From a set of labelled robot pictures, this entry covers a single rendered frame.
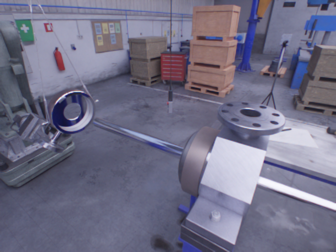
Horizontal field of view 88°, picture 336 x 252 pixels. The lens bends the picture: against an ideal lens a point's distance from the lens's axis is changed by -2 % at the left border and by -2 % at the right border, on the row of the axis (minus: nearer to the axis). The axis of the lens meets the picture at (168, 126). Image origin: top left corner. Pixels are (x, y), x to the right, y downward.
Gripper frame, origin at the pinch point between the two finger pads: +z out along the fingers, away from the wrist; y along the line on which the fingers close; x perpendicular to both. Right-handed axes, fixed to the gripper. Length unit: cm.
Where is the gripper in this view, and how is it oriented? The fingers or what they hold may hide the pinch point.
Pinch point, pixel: (43, 137)
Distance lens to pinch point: 181.8
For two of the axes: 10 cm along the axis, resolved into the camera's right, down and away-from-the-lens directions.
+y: 5.0, -8.5, 1.7
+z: 7.9, 3.8, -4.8
